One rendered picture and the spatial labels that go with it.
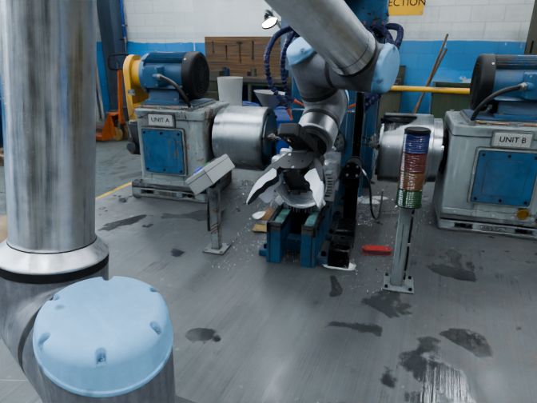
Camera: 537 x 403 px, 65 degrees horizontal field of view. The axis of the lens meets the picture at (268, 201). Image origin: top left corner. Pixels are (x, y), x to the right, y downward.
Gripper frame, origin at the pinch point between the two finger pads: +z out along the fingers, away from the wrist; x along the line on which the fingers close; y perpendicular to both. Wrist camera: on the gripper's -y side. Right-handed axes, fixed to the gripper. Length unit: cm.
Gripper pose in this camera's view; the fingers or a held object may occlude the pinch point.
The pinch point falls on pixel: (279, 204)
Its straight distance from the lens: 79.5
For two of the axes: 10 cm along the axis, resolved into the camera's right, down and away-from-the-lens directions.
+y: 3.3, 6.6, 6.7
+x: -8.8, -0.4, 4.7
